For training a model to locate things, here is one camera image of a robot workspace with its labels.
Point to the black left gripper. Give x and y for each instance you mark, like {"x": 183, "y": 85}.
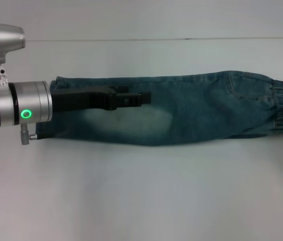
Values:
{"x": 86, "y": 99}

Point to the blue denim shorts with print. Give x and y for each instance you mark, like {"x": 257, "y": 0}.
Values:
{"x": 194, "y": 108}

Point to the silver camera mount bracket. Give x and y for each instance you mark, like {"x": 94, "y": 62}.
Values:
{"x": 0, "y": 76}

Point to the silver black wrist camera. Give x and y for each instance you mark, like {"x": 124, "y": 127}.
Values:
{"x": 6, "y": 37}

